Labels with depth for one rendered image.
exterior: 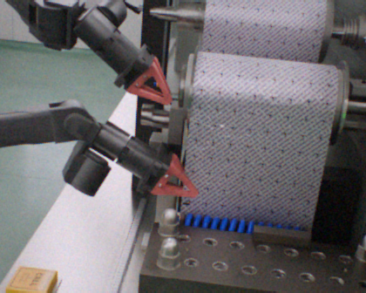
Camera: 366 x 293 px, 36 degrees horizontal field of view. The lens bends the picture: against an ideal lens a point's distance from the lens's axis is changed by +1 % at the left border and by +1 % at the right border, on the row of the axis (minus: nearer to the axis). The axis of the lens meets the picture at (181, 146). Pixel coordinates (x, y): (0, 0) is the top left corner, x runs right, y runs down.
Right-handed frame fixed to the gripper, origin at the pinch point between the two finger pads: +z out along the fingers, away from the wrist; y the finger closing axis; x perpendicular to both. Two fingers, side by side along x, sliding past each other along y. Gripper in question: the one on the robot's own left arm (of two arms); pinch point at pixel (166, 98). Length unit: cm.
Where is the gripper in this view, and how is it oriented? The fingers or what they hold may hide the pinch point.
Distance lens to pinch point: 101.5
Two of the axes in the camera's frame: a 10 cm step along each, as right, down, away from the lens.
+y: -0.4, 3.8, -9.2
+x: 7.0, -6.5, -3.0
